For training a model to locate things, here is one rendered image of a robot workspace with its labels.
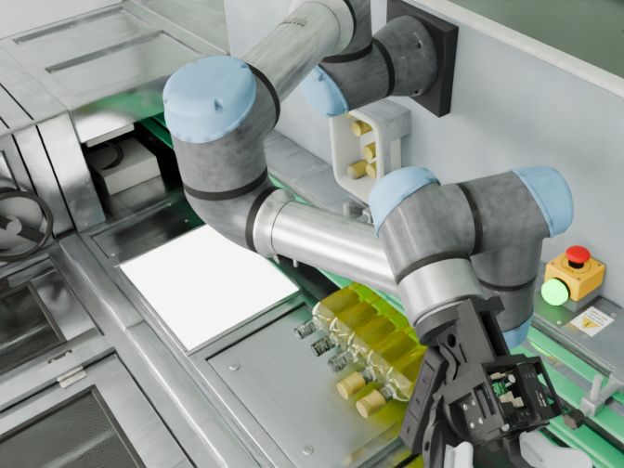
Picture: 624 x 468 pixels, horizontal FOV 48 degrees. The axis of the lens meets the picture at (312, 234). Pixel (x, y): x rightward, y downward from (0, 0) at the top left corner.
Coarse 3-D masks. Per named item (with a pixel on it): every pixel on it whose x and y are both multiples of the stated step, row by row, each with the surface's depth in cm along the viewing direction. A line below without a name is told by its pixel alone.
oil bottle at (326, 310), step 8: (344, 288) 149; (352, 288) 149; (360, 288) 149; (368, 288) 148; (328, 296) 148; (336, 296) 147; (344, 296) 147; (352, 296) 147; (360, 296) 147; (368, 296) 147; (320, 304) 146; (328, 304) 146; (336, 304) 145; (344, 304) 145; (352, 304) 145; (320, 312) 144; (328, 312) 144; (336, 312) 144; (320, 320) 144; (328, 320) 143; (320, 328) 145; (328, 328) 145
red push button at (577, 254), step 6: (570, 246) 119; (576, 246) 118; (582, 246) 119; (570, 252) 118; (576, 252) 117; (582, 252) 117; (588, 252) 117; (570, 258) 117; (576, 258) 116; (582, 258) 116; (588, 258) 116; (576, 264) 118
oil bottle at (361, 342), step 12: (396, 312) 142; (372, 324) 140; (384, 324) 140; (396, 324) 139; (408, 324) 140; (360, 336) 138; (372, 336) 137; (384, 336) 137; (360, 348) 136; (372, 348) 136; (360, 360) 137
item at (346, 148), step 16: (352, 112) 147; (336, 128) 157; (336, 144) 160; (352, 144) 162; (368, 144) 160; (336, 160) 162; (352, 160) 164; (368, 160) 163; (336, 176) 165; (368, 176) 164; (352, 192) 161; (368, 192) 159
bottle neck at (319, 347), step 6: (330, 336) 141; (318, 342) 140; (324, 342) 140; (330, 342) 140; (336, 342) 140; (312, 348) 141; (318, 348) 139; (324, 348) 139; (330, 348) 140; (318, 354) 139
